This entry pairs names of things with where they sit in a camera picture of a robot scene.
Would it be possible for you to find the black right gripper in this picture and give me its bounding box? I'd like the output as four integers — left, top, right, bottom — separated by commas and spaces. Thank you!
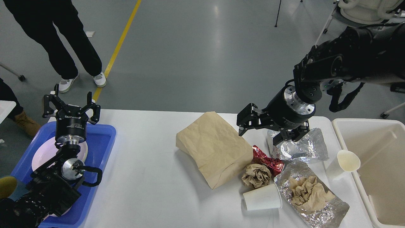
237, 85, 316, 146

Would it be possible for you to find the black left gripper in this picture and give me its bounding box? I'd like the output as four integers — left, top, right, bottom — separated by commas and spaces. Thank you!
42, 84, 101, 143

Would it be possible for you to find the pink plate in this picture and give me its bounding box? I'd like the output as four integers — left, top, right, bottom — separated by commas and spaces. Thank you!
31, 137, 88, 171

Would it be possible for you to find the brown paper bag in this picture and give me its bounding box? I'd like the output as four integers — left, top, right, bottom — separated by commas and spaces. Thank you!
176, 111, 253, 189

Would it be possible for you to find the teal mug yellow inside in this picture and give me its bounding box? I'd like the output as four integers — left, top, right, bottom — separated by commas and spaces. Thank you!
0, 176, 18, 199

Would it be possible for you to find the pink mug dark inside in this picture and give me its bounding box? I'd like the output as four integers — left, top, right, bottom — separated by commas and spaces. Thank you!
42, 210, 69, 222

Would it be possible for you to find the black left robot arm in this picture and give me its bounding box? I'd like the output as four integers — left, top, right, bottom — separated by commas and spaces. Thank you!
1, 84, 103, 228

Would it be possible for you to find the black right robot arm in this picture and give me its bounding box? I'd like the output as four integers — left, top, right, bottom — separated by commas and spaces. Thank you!
237, 22, 405, 146

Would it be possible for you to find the red foil wrapper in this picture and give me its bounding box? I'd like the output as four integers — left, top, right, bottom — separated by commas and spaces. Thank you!
252, 145, 284, 177

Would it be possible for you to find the brown boot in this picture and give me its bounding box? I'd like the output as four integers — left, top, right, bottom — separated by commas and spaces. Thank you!
0, 79, 42, 137

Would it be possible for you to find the flat aluminium foil sheet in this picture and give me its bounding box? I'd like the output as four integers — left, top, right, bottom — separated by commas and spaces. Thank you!
267, 128, 329, 163

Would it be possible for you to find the crumpled brown paper ball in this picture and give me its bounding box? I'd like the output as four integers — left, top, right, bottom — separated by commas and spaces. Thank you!
241, 163, 272, 189

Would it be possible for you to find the white chair base left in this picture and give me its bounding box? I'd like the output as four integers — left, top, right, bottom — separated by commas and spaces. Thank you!
0, 62, 26, 82

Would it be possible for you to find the white side table left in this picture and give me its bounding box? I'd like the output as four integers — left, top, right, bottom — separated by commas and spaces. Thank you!
0, 100, 16, 124

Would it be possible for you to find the white paper cup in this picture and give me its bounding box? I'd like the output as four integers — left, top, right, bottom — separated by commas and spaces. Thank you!
243, 183, 282, 211

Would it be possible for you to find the white plastic spoon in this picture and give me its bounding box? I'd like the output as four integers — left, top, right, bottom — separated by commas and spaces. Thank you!
326, 150, 361, 181

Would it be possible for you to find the black tripod leg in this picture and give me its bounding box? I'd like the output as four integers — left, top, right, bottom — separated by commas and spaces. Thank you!
274, 0, 282, 28

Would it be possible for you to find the person leg top left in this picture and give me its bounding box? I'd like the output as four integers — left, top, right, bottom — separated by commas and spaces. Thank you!
4, 0, 107, 93

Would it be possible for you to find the crumpled aluminium foil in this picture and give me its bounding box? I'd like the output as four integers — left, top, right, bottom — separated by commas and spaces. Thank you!
274, 161, 350, 228

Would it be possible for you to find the beige plastic bin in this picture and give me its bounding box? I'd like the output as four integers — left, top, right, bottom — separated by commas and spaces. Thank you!
332, 118, 405, 228

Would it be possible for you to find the white office chair right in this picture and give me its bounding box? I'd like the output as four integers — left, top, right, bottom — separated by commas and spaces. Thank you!
315, 0, 404, 45

